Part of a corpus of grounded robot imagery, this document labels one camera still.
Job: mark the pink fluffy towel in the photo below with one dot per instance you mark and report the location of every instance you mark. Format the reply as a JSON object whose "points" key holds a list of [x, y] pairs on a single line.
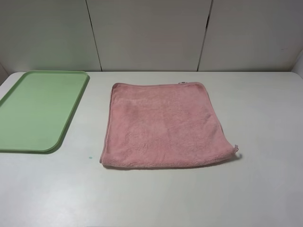
{"points": [[163, 126]]}

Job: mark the green plastic tray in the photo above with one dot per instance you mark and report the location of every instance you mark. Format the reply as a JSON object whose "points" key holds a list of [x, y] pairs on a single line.
{"points": [[36, 112]]}

